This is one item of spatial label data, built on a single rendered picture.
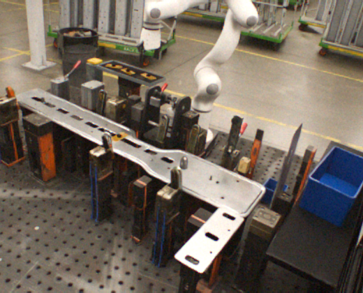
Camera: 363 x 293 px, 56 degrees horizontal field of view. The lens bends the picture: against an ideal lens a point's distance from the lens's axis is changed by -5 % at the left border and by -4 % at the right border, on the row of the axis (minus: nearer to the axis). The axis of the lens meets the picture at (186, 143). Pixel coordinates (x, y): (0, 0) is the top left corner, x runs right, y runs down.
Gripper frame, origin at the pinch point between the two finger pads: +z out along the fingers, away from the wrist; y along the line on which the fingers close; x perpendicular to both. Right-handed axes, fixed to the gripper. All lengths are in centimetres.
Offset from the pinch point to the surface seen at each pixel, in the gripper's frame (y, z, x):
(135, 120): 17.3, 24.6, 11.8
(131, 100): 15.0, 17.3, 5.8
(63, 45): -84, 65, -239
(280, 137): -217, 125, -15
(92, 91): 25.2, 16.3, -12.4
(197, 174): 25, 26, 59
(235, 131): 8, 11, 62
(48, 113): 46, 26, -20
